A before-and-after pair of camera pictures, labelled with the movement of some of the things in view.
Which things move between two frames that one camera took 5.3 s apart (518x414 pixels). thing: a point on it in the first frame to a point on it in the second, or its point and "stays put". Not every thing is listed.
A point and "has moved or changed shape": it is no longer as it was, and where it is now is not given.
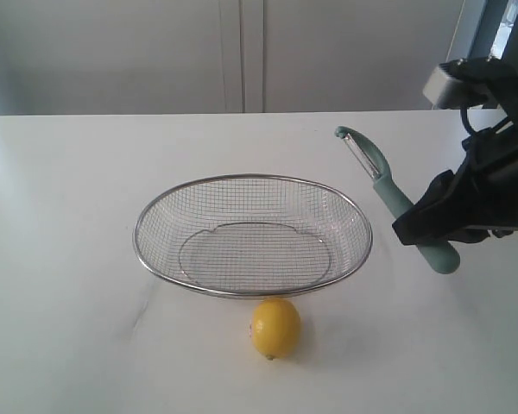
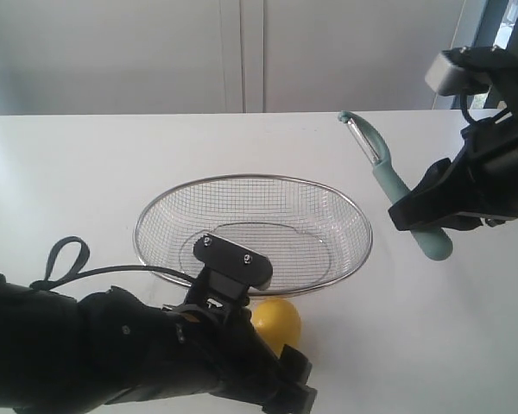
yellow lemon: [275, 328] stays put
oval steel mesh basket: [254, 236] stays put
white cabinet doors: [110, 57] stays put
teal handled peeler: [440, 255] has moved or changed shape
